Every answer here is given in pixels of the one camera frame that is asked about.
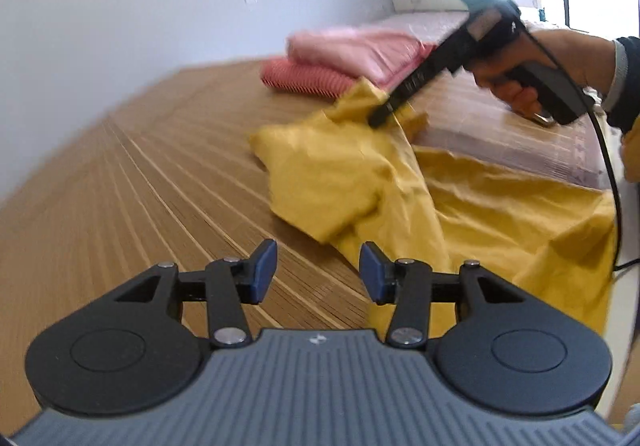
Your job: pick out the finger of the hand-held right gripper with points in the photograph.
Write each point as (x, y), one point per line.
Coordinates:
(405, 88)

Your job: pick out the person's right forearm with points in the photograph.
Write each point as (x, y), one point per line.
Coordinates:
(627, 86)

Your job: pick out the folded red striped garment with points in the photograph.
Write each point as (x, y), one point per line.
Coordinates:
(305, 78)

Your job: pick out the yellow printed t-shirt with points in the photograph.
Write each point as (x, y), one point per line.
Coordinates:
(500, 226)

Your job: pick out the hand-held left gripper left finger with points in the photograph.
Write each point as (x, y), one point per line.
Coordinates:
(265, 271)

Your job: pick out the folded pink garment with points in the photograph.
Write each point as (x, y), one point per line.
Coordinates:
(360, 48)

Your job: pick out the white low cabinet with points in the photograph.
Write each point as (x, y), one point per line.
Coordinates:
(425, 1)

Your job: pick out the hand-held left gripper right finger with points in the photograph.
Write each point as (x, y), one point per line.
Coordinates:
(372, 276)

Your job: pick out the smartphone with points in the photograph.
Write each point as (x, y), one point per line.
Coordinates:
(544, 120)

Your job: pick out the person's right hand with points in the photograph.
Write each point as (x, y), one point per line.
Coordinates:
(575, 56)

